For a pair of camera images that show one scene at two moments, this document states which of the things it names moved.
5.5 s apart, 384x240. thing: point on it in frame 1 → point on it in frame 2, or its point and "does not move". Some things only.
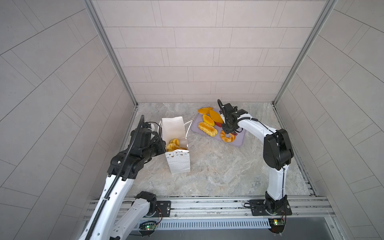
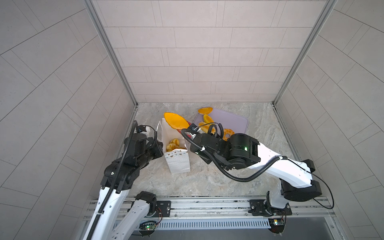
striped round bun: x=175 y=141 does not move
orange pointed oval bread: x=216 y=117 → x=176 y=121
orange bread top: x=205 y=110 does not move
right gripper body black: x=227 y=127 → x=221 y=158
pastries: x=171 y=147 does not move
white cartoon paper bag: x=173 y=128 does not move
